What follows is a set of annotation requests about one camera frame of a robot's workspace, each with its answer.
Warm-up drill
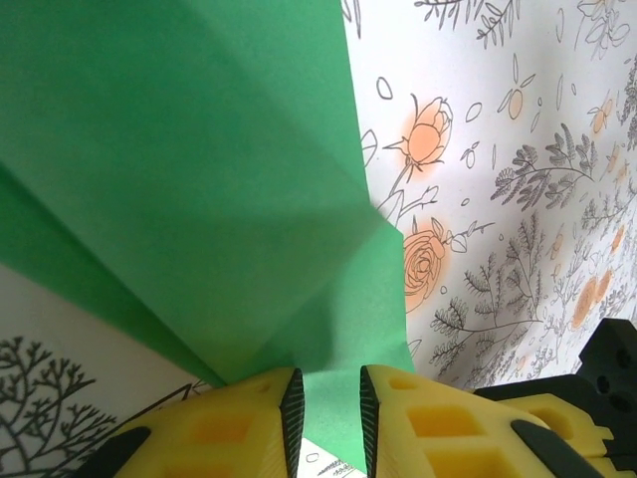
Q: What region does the green paper sheet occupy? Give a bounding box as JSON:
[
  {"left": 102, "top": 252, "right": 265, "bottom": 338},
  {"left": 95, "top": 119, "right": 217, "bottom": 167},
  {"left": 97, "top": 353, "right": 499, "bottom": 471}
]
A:
[{"left": 0, "top": 0, "right": 417, "bottom": 467}]

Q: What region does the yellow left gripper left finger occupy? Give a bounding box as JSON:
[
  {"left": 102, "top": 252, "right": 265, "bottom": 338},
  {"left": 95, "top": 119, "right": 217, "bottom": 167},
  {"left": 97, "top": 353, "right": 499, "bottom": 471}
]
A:
[{"left": 106, "top": 367, "right": 306, "bottom": 478}]

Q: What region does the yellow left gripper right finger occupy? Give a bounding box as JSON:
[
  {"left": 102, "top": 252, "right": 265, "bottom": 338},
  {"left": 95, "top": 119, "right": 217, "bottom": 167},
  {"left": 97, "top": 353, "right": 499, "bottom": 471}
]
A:
[{"left": 358, "top": 365, "right": 606, "bottom": 478}]

